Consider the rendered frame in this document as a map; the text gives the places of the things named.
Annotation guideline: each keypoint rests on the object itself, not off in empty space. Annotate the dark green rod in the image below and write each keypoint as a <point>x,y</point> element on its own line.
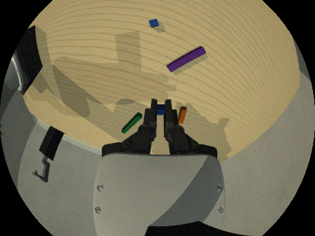
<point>132,122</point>

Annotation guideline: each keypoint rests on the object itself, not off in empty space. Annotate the small blue cube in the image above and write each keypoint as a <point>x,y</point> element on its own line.
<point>153,23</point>
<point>160,109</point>

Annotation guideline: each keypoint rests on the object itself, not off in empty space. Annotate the purple rod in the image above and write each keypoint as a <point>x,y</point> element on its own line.
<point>186,58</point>

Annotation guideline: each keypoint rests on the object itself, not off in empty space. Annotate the orange rod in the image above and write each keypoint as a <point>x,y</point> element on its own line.
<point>182,114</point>

